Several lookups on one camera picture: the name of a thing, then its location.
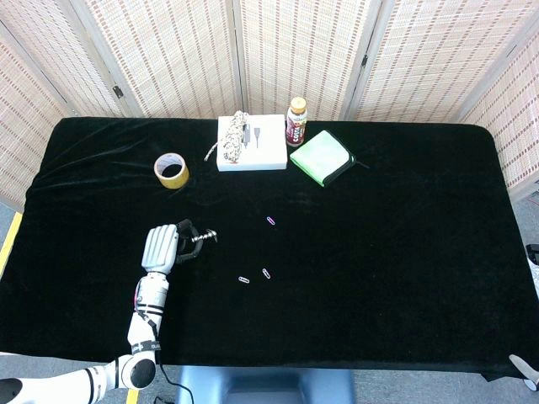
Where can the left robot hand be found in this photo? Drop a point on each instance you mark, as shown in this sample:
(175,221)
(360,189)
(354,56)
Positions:
(160,248)

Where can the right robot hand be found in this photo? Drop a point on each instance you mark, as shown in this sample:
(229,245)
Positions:
(522,368)

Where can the white bead chain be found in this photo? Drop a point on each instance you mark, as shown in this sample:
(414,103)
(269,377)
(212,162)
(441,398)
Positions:
(202,237)

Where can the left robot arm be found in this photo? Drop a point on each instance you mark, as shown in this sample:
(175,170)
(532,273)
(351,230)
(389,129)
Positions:
(147,324)

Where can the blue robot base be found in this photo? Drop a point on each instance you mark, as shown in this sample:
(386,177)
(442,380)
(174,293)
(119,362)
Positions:
(265,385)

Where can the yellow tape roll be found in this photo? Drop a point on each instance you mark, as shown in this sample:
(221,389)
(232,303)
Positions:
(174,182)

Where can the black white floor device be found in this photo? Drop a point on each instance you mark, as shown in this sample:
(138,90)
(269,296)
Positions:
(534,256)

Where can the black small adapter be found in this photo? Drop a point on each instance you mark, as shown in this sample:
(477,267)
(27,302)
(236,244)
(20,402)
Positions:
(245,130)

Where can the white flat box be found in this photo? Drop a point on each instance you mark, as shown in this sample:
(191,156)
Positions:
(271,145)

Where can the black screen hinge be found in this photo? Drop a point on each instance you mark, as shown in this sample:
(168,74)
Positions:
(118,91)
(364,59)

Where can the Costa coffee bottle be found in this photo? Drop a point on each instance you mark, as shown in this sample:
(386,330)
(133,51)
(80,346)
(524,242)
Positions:
(296,128)

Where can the woven folding screen panel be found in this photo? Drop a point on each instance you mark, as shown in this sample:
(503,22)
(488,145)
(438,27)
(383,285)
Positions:
(25,126)
(513,126)
(303,50)
(63,50)
(177,54)
(433,59)

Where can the green white zip pouch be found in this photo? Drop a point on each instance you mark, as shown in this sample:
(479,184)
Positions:
(322,157)

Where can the black velvet tablecloth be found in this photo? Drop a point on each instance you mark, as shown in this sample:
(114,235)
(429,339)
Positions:
(358,261)

